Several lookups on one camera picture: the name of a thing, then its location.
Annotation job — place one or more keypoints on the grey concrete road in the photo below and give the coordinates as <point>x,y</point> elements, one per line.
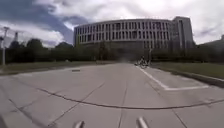
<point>110,86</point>

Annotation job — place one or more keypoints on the vehicle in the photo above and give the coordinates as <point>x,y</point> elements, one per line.
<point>142,62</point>

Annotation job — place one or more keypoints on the large curved multi-storey building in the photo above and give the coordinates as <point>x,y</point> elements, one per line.
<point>133,33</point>

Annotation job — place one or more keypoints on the robot's own part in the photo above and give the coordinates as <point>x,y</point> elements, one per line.
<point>79,124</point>
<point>142,122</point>

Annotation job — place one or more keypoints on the row of trees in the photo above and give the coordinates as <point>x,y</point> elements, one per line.
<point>43,53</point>

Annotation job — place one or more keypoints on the grass strip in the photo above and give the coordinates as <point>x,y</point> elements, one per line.
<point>40,66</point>
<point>196,68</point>

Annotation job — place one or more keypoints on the raised kerb strip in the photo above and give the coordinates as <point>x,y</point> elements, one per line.
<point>200,78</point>

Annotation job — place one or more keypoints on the tall tower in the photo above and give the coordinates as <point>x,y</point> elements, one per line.
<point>15,36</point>

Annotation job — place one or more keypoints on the dark building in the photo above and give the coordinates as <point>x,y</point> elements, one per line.
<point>215,43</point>

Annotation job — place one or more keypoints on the lamp pole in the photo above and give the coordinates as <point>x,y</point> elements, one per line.
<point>4,46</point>

